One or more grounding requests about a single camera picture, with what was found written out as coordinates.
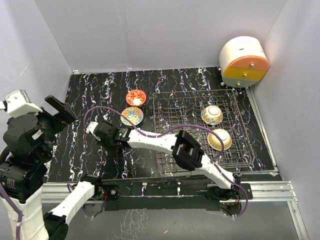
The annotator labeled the blue yellow floral bowl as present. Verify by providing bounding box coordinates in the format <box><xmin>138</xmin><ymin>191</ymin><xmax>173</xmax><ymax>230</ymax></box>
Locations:
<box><xmin>121</xmin><ymin>106</ymin><xmax>144</xmax><ymax>126</ymax></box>

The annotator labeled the red orange floral bowl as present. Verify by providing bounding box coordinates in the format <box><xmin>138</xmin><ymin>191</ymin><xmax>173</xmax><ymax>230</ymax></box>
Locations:
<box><xmin>125</xmin><ymin>89</ymin><xmax>147</xmax><ymax>108</ymax></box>

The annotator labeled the teal yellow sun bowl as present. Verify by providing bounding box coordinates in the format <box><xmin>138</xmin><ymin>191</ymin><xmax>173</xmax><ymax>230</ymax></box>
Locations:
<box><xmin>207</xmin><ymin>128</ymin><xmax>232</xmax><ymax>151</ymax></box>

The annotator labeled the orange green leaf bowl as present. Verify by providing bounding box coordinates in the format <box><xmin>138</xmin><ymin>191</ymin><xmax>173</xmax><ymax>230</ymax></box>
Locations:
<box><xmin>200</xmin><ymin>105</ymin><xmax>223</xmax><ymax>126</ymax></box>

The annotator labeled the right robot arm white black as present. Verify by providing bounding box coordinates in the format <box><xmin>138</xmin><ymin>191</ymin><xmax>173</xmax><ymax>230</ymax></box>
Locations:
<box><xmin>85</xmin><ymin>121</ymin><xmax>241</xmax><ymax>201</ymax></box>

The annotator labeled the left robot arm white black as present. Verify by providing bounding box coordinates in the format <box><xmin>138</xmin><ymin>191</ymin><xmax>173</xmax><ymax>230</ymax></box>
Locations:
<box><xmin>0</xmin><ymin>90</ymin><xmax>104</xmax><ymax>240</ymax></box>

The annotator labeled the round white drawer cabinet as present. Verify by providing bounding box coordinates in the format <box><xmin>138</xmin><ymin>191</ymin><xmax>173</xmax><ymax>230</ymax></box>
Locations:
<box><xmin>219</xmin><ymin>36</ymin><xmax>270</xmax><ymax>88</ymax></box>

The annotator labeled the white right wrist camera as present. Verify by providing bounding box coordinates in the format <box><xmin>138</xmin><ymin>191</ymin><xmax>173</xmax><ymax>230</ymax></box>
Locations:
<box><xmin>84</xmin><ymin>121</ymin><xmax>101</xmax><ymax>141</ymax></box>

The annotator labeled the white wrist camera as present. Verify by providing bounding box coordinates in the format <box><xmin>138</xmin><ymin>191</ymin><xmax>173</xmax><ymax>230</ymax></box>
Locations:
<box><xmin>84</xmin><ymin>121</ymin><xmax>101</xmax><ymax>141</ymax></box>
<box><xmin>0</xmin><ymin>89</ymin><xmax>43</xmax><ymax>118</ymax></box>

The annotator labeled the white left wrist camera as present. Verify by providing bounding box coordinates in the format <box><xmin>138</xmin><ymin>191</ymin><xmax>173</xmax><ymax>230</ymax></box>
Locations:
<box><xmin>0</xmin><ymin>89</ymin><xmax>43</xmax><ymax>118</ymax></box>

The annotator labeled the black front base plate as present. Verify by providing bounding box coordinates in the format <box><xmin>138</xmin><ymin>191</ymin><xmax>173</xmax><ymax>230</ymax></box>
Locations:
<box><xmin>101</xmin><ymin>176</ymin><xmax>253</xmax><ymax>213</ymax></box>

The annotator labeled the dark wire dish rack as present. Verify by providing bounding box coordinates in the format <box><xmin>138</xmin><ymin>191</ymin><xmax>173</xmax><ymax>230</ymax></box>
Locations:
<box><xmin>150</xmin><ymin>89</ymin><xmax>255</xmax><ymax>172</ymax></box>

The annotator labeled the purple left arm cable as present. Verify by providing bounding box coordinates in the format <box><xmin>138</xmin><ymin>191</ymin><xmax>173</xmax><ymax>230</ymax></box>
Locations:
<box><xmin>0</xmin><ymin>182</ymin><xmax>25</xmax><ymax>240</ymax></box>

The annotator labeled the aluminium rail frame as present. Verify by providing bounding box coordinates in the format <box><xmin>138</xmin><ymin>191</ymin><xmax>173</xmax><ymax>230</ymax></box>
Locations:
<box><xmin>42</xmin><ymin>89</ymin><xmax>308</xmax><ymax>240</ymax></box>

